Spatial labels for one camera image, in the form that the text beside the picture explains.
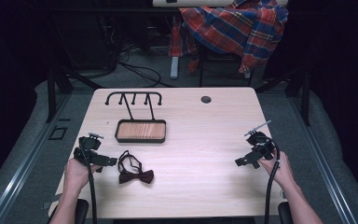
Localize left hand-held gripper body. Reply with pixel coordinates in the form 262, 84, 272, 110
73, 132, 104, 166

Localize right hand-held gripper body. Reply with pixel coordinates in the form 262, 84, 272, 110
243, 119, 277, 161

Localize dark red bow tie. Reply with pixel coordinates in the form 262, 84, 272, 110
117, 149, 155, 185

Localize black hook rack wooden tray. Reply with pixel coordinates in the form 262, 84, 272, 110
104, 91, 168, 145

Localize person's left hand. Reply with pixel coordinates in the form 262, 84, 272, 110
62, 158, 103, 194

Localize person's right hand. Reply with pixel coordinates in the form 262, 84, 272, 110
258, 150, 295, 189

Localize black tape square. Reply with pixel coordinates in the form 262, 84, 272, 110
48, 125, 69, 141

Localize black seat armrest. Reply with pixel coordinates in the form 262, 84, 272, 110
277, 201, 295, 224
48, 199, 90, 224

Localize black metal stand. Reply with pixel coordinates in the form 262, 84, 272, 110
44, 66, 104, 124
255, 65, 312, 127

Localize black chair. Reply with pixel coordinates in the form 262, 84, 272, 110
198, 46, 254, 89

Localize dark equipment cabinet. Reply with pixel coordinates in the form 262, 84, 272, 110
50, 12, 119, 73

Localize white desk leg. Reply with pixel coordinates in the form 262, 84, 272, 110
170, 55, 181, 80

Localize red blue plaid shirt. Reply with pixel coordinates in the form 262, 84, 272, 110
169, 0, 290, 75

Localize white desk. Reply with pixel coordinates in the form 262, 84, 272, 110
151, 0, 289, 8

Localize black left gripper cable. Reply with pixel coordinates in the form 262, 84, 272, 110
78, 136, 99, 224

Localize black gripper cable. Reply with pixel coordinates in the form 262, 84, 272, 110
263, 139, 282, 224
78, 136, 99, 224

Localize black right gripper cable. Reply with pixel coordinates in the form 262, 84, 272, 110
263, 139, 282, 224

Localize aluminium floor rail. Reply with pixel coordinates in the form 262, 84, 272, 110
286, 92, 358, 224
0, 92, 73, 224

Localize black floor cables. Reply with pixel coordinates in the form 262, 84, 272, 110
117, 43, 172, 89

